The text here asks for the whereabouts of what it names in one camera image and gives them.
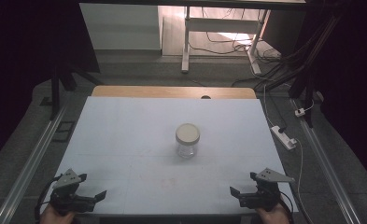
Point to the cream round jar lid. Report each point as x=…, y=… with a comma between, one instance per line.
x=187, y=133

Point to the white table cover sheet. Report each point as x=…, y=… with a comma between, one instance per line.
x=125, y=140

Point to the black rectangular floor frame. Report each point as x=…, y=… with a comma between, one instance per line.
x=57, y=135

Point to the black curtain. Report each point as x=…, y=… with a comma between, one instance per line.
x=352, y=77
x=16, y=62

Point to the person's right hand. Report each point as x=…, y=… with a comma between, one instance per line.
x=274, y=217

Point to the aluminium floor rail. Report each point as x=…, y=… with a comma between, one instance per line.
x=327, y=168
x=31, y=161

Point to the white power strip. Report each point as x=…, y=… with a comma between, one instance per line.
x=283, y=137

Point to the clear glass jar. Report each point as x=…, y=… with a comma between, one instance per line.
x=187, y=150

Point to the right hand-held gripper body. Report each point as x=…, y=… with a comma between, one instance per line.
x=266, y=193

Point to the white desk frame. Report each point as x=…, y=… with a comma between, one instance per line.
x=221, y=25

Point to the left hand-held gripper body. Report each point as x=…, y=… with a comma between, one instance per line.
x=66, y=186

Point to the person's left hand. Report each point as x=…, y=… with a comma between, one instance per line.
x=55, y=218

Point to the black stand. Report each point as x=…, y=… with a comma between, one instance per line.
x=56, y=93
x=308, y=93

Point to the small white adapter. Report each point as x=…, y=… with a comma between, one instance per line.
x=300, y=112

